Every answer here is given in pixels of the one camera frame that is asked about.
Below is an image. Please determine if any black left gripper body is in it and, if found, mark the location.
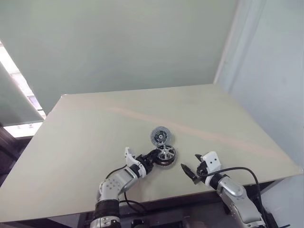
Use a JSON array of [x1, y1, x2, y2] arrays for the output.
[[136, 153, 153, 173]]

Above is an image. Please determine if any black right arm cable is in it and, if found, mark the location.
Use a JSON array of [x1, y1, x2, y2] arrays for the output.
[[203, 167, 292, 228]]

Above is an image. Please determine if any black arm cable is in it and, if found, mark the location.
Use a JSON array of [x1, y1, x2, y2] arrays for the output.
[[203, 167, 292, 228], [105, 165, 149, 214]]

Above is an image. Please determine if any silver spoked rotor black rim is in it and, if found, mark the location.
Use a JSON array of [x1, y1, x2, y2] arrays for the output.
[[155, 145, 177, 163]]

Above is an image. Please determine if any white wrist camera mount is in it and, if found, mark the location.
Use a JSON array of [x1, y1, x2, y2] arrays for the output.
[[123, 147, 146, 178], [200, 151, 221, 189]]

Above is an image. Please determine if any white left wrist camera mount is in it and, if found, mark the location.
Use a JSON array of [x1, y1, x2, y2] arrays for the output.
[[123, 147, 146, 178]]

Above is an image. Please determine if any motor housing with copper coils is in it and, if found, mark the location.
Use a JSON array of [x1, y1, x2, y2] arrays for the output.
[[153, 145, 178, 170]]

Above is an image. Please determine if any bright window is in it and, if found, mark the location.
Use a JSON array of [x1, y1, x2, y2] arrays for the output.
[[0, 40, 46, 124]]

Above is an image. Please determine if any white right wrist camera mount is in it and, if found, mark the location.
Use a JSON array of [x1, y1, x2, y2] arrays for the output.
[[200, 151, 221, 189]]

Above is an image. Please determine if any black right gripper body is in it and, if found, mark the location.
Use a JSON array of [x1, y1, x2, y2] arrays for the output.
[[195, 159, 210, 179]]

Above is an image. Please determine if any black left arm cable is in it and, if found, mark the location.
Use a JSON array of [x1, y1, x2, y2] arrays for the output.
[[105, 165, 149, 214]]

